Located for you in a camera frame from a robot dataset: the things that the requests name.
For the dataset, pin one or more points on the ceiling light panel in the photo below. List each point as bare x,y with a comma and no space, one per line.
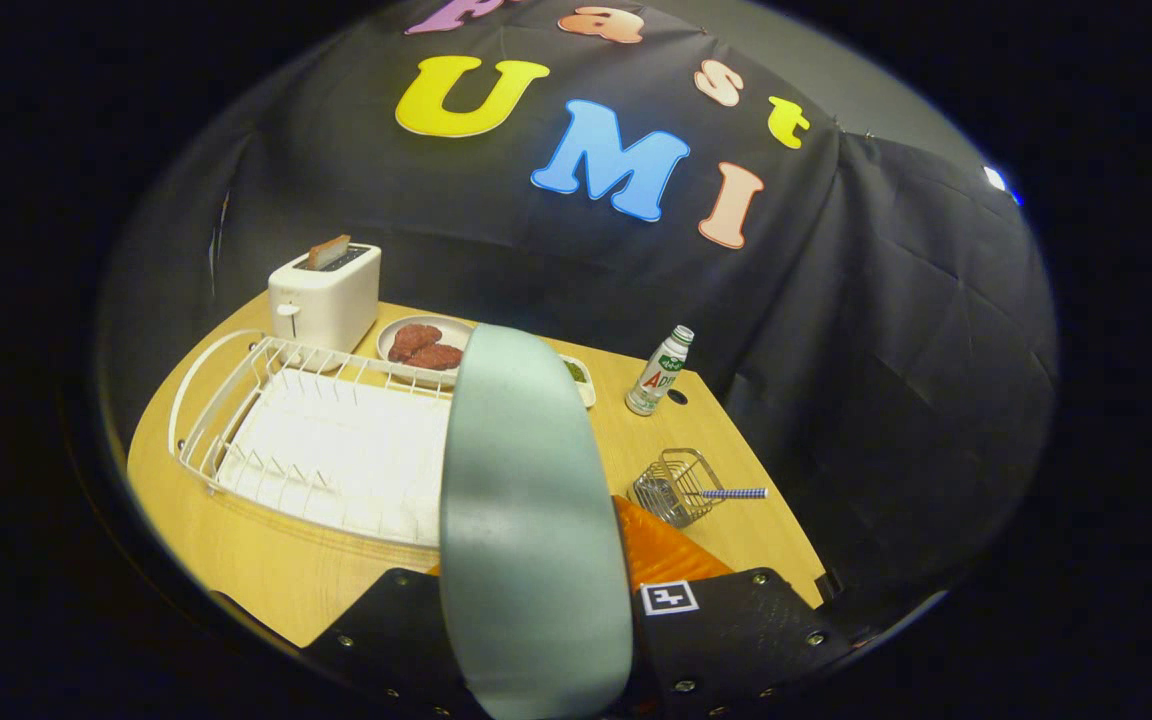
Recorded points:
998,182

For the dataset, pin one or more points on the white toaster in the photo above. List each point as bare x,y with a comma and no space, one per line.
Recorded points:
326,305

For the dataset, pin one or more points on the white divided bean dish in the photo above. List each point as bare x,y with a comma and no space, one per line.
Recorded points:
581,385

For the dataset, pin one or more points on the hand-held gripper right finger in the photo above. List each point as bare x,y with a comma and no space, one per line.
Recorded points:
726,640

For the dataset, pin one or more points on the white green drink bottle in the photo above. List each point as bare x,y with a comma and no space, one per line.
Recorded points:
656,375

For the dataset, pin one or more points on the brown toast slice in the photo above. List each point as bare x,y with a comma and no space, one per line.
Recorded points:
329,252

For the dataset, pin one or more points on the pale green plate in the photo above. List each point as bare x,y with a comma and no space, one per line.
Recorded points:
526,520

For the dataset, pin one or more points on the beige round plate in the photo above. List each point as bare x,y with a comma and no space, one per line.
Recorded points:
391,375

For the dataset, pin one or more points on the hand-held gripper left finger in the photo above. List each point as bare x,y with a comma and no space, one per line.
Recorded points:
386,640

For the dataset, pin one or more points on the black backdrop cloth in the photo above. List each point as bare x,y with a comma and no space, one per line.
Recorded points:
836,350

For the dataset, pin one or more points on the red meat piece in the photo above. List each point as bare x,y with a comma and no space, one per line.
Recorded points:
414,338
439,357

